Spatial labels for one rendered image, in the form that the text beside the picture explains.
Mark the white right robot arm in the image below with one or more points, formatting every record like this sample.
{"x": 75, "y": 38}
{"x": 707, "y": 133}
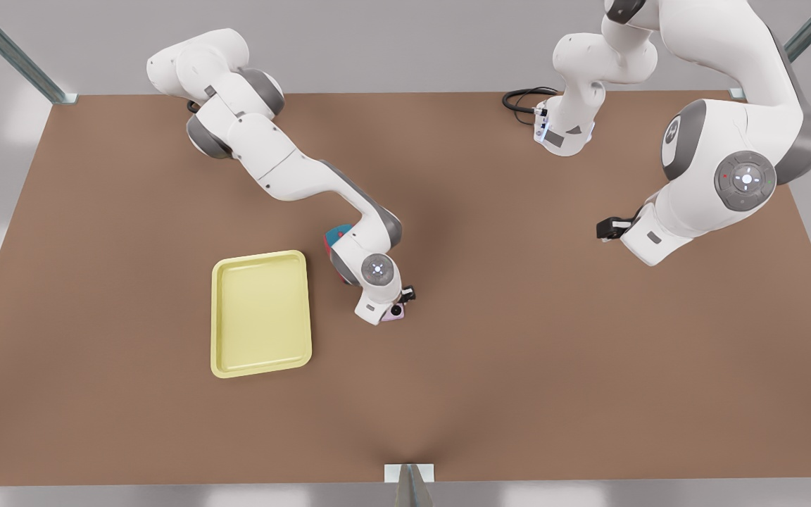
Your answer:
{"x": 275, "y": 158}

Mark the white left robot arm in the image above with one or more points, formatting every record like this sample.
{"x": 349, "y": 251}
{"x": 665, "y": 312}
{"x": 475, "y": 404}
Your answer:
{"x": 722, "y": 134}

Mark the pink small object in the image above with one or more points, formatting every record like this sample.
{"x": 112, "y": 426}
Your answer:
{"x": 393, "y": 318}

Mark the teal and red box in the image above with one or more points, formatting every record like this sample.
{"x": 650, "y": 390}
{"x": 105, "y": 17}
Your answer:
{"x": 337, "y": 236}

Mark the yellow rectangular tray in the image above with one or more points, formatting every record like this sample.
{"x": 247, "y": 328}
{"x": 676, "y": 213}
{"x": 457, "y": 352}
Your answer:
{"x": 260, "y": 314}

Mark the silver frame post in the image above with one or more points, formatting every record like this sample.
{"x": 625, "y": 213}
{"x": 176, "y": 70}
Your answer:
{"x": 803, "y": 39}
{"x": 15, "y": 53}
{"x": 409, "y": 484}

